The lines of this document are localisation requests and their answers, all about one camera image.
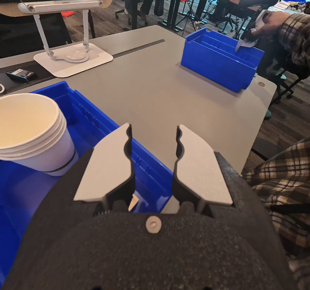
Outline black chair armrest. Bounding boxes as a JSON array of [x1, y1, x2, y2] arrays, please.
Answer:
[[251, 137, 285, 161]]

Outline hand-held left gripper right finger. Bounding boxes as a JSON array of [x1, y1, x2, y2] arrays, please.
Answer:
[[171, 125, 233, 212]]

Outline black office chair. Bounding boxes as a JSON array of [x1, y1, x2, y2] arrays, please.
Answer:
[[265, 58, 307, 102]]

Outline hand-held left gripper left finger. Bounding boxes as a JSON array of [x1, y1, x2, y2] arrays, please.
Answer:
[[73, 123, 135, 204]]

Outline person's right hand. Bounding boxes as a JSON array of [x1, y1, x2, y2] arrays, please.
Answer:
[[253, 11, 291, 41]]

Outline wooden cube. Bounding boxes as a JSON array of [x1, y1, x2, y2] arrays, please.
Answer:
[[128, 194, 140, 212]]

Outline white tablet stand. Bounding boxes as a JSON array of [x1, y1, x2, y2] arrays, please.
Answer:
[[18, 0, 114, 78]]

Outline small black device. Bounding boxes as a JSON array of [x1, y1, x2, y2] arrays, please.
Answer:
[[5, 69, 38, 83]]

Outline blue plastic bin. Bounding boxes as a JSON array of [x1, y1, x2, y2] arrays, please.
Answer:
[[181, 28, 265, 93], [0, 81, 173, 282]]

